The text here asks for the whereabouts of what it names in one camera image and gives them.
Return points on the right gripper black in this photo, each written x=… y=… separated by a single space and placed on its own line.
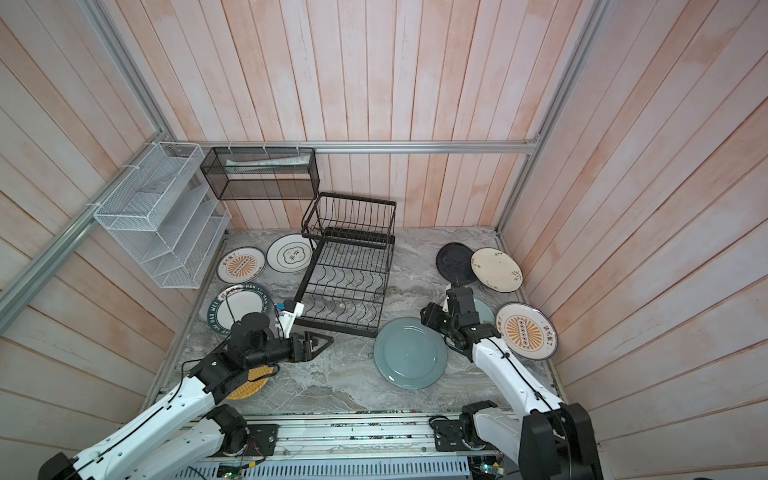
x=430 y=315

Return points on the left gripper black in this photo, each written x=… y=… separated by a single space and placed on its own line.
x=306 y=349

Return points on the large teal green plate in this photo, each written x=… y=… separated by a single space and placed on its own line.
x=409 y=355

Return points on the cream floral plate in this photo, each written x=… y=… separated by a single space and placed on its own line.
x=496 y=270

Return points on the black wire dish rack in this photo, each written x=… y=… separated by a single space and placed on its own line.
x=352 y=239

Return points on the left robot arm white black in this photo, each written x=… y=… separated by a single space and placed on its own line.
x=193 y=420

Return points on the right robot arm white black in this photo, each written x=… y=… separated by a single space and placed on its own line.
x=542 y=435

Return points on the light green flower plate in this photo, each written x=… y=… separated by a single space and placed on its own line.
x=485 y=312

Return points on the orange sunburst plate right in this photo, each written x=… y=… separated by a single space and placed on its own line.
x=527 y=331

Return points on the orange sunburst plate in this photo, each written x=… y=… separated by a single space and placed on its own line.
x=527 y=331
x=241 y=265

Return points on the black round plate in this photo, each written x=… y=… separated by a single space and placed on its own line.
x=453 y=263

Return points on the yellow woven round mat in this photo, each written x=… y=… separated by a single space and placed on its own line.
x=257 y=379

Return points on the dark green rim plate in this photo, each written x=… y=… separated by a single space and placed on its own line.
x=234 y=302

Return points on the white plate black outline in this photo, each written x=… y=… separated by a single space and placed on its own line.
x=290 y=253

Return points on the orange sunburst plate left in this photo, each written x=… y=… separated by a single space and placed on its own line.
x=241 y=265

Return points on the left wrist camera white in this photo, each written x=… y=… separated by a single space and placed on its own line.
x=286 y=313

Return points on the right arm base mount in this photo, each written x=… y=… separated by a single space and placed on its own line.
x=459 y=434

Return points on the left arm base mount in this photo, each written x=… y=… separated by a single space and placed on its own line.
x=239 y=436

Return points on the aluminium front rail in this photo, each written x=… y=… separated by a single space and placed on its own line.
x=314 y=436

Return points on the black mesh wall basket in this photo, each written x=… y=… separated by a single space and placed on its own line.
x=262 y=173

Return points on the white wire mesh shelf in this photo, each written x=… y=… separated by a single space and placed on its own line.
x=167 y=223

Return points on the horizontal aluminium wall rail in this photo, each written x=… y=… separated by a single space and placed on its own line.
x=390 y=146

